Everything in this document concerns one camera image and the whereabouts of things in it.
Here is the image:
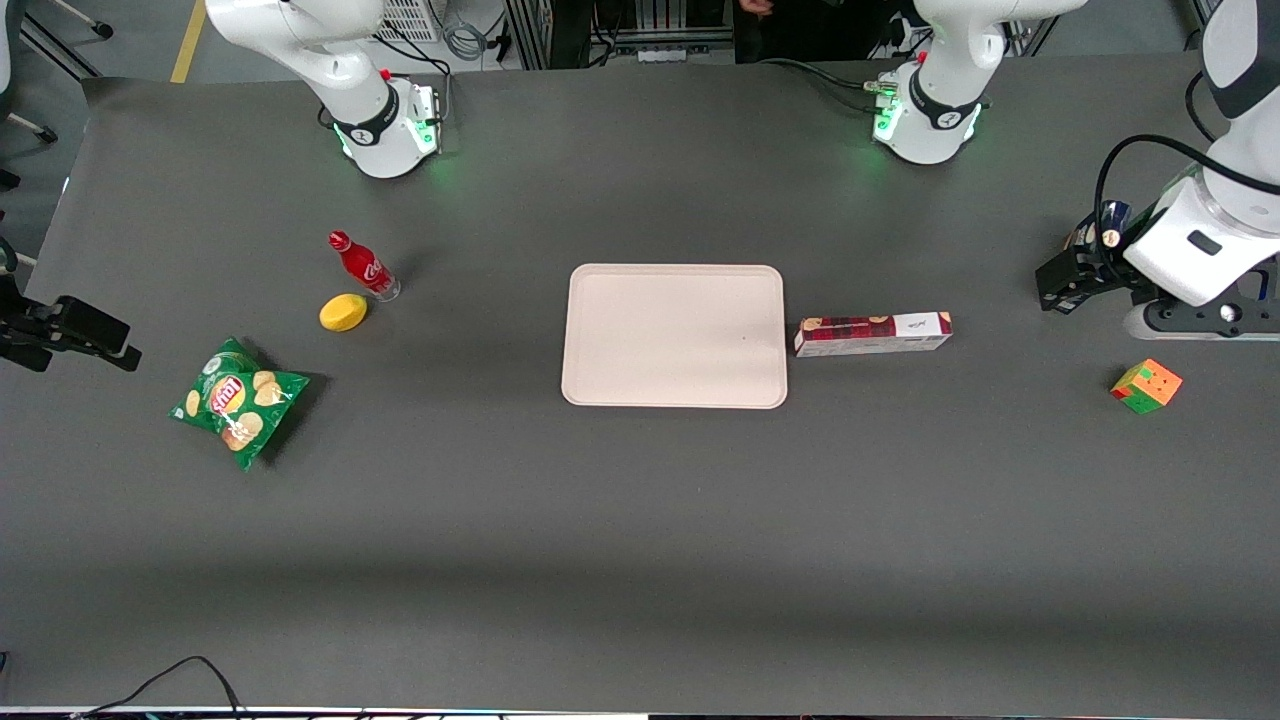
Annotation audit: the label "red cookie box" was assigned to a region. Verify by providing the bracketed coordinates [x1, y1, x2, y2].
[794, 311, 953, 358]

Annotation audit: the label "blue cookie box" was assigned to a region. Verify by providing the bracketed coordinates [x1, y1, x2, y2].
[1063, 199, 1134, 253]

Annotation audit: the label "beige plastic tray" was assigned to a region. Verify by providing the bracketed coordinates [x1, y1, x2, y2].
[561, 264, 789, 410]

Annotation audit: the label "green chips bag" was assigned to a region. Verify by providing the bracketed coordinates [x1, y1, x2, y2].
[168, 337, 312, 472]

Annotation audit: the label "orange green puzzle cube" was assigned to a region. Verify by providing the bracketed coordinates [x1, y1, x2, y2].
[1110, 358, 1184, 415]

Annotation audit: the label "office chair base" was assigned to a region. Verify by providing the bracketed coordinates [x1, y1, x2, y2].
[0, 0, 114, 191]

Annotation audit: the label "yellow lemon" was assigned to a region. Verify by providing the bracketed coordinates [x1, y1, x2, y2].
[319, 293, 369, 333]

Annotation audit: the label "red cola bottle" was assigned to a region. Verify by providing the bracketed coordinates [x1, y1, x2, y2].
[328, 231, 402, 303]

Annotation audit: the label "yellow floor tape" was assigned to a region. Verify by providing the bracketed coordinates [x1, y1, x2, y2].
[169, 0, 207, 84]

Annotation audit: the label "white perforated basket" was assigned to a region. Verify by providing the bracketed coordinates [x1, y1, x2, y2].
[372, 0, 442, 44]

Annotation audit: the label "black equipment rack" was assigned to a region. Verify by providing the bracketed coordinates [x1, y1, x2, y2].
[503, 0, 736, 71]

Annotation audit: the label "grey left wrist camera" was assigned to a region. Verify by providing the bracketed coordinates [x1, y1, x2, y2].
[1122, 298, 1280, 343]

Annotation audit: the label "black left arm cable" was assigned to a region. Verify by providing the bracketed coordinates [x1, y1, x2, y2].
[1093, 70, 1280, 293]

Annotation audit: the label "black cable at table edge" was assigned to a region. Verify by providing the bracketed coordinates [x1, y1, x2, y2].
[70, 655, 251, 720]

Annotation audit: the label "black cables at left arm base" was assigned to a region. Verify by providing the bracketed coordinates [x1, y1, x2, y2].
[758, 57, 896, 113]

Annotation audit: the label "black cables at arm base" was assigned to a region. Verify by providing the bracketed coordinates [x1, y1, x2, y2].
[372, 25, 456, 131]
[758, 57, 896, 113]

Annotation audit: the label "black cables at right arm base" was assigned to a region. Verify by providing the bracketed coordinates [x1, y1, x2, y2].
[372, 25, 456, 131]

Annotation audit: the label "grey coiled cable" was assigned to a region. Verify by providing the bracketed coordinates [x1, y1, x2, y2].
[443, 0, 506, 63]

